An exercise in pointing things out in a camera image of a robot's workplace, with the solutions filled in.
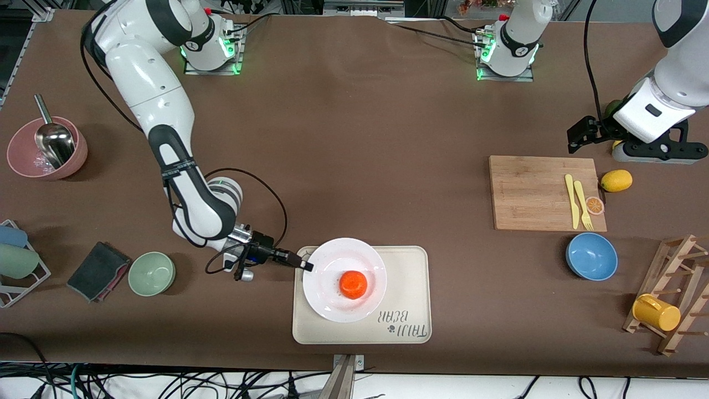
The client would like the orange fruit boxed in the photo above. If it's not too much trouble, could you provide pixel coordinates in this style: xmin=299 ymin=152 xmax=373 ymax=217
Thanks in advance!
xmin=340 ymin=270 xmax=368 ymax=300

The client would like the cream tray with bear print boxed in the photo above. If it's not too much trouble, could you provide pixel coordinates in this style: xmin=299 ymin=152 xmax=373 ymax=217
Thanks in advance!
xmin=292 ymin=245 xmax=432 ymax=345

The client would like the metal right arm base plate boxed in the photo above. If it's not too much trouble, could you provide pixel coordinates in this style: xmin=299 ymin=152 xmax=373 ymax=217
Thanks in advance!
xmin=184 ymin=23 xmax=245 ymax=76

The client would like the pink bowl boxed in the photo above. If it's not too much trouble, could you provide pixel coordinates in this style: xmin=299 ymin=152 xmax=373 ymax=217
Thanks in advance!
xmin=6 ymin=116 xmax=89 ymax=181

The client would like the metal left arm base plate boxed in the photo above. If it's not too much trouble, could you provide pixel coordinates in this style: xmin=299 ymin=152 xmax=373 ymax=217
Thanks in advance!
xmin=474 ymin=29 xmax=536 ymax=83

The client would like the black cable along right arm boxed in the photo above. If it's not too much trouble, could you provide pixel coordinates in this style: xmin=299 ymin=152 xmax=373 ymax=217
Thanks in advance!
xmin=81 ymin=0 xmax=289 ymax=278

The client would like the blue cup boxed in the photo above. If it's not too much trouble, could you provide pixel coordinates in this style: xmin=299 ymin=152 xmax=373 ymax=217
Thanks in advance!
xmin=0 ymin=224 xmax=28 ymax=248

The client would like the yellow plastic fork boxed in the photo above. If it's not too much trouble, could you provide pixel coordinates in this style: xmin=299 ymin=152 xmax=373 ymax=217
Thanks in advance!
xmin=573 ymin=181 xmax=595 ymax=232

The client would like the blue bowl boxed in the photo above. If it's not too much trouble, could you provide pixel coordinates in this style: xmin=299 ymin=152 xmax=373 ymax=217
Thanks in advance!
xmin=566 ymin=232 xmax=619 ymax=282

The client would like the white round plate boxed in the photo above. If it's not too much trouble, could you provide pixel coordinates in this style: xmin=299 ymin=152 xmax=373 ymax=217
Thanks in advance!
xmin=302 ymin=238 xmax=388 ymax=324

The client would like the wooden drying rack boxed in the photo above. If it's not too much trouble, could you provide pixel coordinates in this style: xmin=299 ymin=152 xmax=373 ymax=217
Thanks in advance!
xmin=622 ymin=234 xmax=709 ymax=356

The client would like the light green bowl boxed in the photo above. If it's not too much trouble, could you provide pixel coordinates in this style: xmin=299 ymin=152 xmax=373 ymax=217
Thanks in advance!
xmin=128 ymin=252 xmax=176 ymax=297

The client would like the yellow plastic knife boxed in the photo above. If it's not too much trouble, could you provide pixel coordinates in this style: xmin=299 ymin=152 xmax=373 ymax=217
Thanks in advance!
xmin=564 ymin=173 xmax=580 ymax=230

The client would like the black cable on table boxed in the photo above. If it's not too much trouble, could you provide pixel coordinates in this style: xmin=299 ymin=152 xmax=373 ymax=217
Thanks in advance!
xmin=440 ymin=16 xmax=484 ymax=37
xmin=385 ymin=18 xmax=481 ymax=46
xmin=224 ymin=13 xmax=273 ymax=37

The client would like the metal scoop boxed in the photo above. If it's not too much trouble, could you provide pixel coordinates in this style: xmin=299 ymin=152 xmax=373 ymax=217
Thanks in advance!
xmin=33 ymin=94 xmax=76 ymax=170

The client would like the metal stand bracket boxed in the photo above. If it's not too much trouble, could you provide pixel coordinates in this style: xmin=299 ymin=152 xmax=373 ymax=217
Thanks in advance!
xmin=331 ymin=354 xmax=365 ymax=399

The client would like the dark grey folded cloth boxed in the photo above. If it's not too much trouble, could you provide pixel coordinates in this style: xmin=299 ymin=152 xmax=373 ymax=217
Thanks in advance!
xmin=66 ymin=241 xmax=132 ymax=303

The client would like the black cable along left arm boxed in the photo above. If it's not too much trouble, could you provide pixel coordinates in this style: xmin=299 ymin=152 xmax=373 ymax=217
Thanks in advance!
xmin=584 ymin=0 xmax=606 ymax=120

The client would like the pale green cup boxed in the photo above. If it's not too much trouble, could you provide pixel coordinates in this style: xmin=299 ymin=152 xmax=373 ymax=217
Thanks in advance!
xmin=0 ymin=243 xmax=40 ymax=279

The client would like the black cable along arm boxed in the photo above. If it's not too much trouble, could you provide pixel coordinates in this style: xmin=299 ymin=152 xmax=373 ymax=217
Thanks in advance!
xmin=584 ymin=0 xmax=606 ymax=120
xmin=81 ymin=0 xmax=289 ymax=278

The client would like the white wire cup rack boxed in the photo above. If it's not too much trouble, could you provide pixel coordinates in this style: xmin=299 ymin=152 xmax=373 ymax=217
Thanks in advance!
xmin=0 ymin=219 xmax=52 ymax=309

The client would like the brown table mat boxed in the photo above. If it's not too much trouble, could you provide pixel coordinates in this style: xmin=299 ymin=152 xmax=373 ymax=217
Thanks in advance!
xmin=0 ymin=8 xmax=709 ymax=378

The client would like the green cable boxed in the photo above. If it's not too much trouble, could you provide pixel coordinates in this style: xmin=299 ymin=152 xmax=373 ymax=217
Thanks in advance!
xmin=69 ymin=363 xmax=85 ymax=399

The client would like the yellow mug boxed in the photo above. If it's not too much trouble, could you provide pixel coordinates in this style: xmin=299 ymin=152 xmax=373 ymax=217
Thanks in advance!
xmin=632 ymin=294 xmax=681 ymax=332

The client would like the wooden cutting board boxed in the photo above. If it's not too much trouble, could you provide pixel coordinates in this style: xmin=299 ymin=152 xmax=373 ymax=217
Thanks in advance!
xmin=488 ymin=155 xmax=608 ymax=232

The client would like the metal frame bar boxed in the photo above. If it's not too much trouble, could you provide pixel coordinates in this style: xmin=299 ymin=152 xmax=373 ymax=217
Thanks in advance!
xmin=323 ymin=0 xmax=408 ymax=17

